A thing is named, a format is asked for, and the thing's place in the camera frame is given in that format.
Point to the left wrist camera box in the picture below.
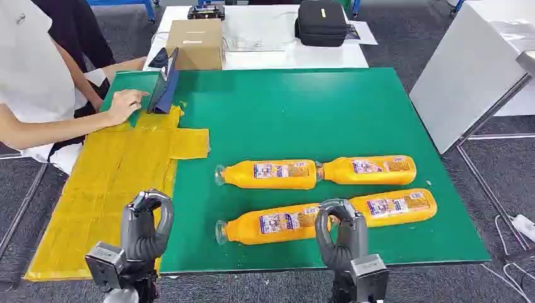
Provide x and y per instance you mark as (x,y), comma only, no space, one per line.
(104,263)

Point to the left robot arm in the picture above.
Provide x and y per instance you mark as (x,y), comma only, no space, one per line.
(122,297)

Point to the white board panel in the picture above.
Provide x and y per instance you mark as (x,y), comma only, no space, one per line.
(464,79)

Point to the blue metal frame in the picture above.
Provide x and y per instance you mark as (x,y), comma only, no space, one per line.
(125,3)

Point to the white power strip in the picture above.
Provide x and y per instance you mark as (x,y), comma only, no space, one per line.
(526,226)

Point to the person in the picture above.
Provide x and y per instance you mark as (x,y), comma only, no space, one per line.
(29,62)

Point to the brown cardboard box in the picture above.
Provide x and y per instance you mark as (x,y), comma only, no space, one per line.
(196,42)

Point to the black carrying case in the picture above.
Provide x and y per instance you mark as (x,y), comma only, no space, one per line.
(321,23)

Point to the orange drink bottle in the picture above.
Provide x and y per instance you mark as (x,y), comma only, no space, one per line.
(372,170)
(397,207)
(267,228)
(271,175)

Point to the white table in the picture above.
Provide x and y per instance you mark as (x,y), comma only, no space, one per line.
(267,58)

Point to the black controller device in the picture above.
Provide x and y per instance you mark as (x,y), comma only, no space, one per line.
(206,11)

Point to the grey metal board stand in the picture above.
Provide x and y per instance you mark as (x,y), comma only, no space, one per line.
(527,62)

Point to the printed paper sheet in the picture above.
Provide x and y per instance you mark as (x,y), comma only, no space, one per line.
(363,35)

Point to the green mat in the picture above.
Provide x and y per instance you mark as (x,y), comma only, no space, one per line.
(292,113)

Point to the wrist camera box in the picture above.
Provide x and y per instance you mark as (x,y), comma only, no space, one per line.
(370,278)
(104,263)

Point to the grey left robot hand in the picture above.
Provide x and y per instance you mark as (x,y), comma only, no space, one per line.
(140,234)

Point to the yellow sheet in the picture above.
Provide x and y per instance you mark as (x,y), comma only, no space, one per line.
(108,175)

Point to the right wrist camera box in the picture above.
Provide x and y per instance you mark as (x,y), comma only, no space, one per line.
(370,278)

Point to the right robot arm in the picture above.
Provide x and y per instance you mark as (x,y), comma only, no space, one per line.
(340,290)

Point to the tablet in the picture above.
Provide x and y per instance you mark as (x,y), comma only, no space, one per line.
(165,90)

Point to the person's right hand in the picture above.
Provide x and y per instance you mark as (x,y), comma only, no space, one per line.
(123,104)

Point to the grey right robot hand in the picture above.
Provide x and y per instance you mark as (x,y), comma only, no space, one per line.
(349,242)

